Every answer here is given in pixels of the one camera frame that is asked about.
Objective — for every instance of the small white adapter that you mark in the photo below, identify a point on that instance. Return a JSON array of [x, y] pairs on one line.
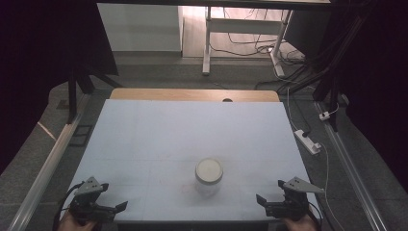
[[324, 115]]

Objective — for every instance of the white power strip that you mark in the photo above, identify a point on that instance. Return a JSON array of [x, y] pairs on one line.
[[307, 141]]

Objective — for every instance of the wooden table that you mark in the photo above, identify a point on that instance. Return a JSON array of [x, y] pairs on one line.
[[179, 95]]

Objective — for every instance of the white desk frame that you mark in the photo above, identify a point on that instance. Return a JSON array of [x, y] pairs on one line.
[[243, 26]]

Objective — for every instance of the white cabinet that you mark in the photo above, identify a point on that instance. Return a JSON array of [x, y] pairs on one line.
[[141, 27]]

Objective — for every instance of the clear glass jar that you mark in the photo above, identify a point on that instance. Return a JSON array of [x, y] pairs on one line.
[[208, 189]]

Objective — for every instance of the black floor plate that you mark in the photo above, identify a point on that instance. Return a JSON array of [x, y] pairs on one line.
[[81, 135]]

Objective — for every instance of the cream jar lid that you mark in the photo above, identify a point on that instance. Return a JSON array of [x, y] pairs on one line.
[[209, 171]]

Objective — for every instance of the person's right hand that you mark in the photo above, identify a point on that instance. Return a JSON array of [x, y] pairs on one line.
[[300, 225]]

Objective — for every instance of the black stand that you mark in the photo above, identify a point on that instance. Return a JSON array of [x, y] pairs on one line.
[[72, 96], [333, 106]]

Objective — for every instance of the aluminium rail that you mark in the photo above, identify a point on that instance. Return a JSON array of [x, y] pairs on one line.
[[48, 166], [349, 173]]

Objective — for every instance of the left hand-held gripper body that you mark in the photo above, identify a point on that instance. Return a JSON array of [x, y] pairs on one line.
[[86, 205]]

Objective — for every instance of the black curtain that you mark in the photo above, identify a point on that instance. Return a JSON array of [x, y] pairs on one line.
[[38, 64], [378, 80]]

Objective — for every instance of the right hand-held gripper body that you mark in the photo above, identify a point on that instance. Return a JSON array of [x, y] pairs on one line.
[[293, 205]]

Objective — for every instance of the person's left hand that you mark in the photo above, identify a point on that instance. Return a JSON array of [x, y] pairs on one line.
[[73, 225]]

